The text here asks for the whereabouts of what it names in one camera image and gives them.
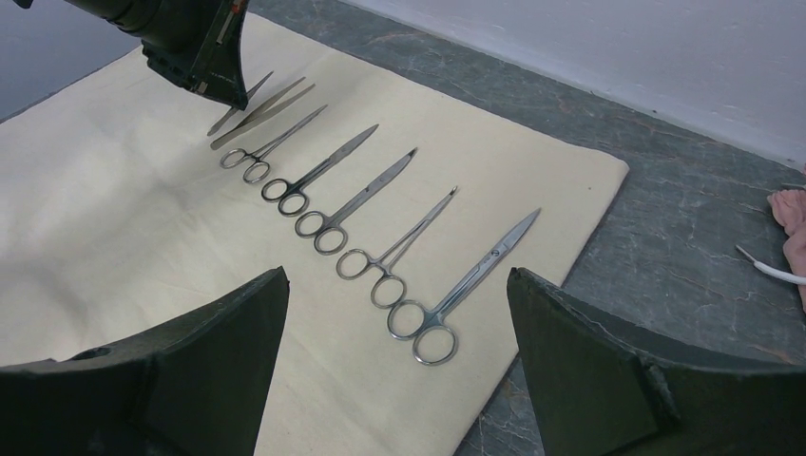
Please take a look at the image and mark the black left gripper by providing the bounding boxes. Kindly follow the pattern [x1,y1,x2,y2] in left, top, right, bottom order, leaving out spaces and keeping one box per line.
[71,0,249,110]

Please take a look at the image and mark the thin steel hemostat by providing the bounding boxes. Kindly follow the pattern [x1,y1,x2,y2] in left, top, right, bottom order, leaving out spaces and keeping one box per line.
[220,104,328,184]

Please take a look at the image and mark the curved steel clamp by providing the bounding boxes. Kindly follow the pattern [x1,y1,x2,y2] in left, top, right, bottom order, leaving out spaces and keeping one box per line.
[294,147,418,256]

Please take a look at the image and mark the straight steel surgical scissors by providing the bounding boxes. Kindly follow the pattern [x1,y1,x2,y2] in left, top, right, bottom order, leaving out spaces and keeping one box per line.
[386,207,542,367]

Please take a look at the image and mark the beige cloth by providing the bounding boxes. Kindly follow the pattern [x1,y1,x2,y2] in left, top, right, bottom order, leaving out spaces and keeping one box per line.
[1,14,629,455]

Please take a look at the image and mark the pink crumpled cloth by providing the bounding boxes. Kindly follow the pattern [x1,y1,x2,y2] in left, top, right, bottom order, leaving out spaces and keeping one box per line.
[736,183,805,311]

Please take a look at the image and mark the steel serrated tweezers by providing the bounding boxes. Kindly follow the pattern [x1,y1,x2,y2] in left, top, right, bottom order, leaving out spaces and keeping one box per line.
[209,77,316,150]

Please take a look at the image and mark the steel forceps clamp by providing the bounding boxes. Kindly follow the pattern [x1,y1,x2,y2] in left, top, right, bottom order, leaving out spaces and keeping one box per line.
[335,186,458,309]

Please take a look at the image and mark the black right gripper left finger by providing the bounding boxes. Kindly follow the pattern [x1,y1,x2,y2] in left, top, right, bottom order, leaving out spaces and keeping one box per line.
[1,267,290,455]

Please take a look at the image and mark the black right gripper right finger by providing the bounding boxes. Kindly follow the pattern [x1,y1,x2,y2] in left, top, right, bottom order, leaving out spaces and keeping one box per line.
[507,268,805,455]

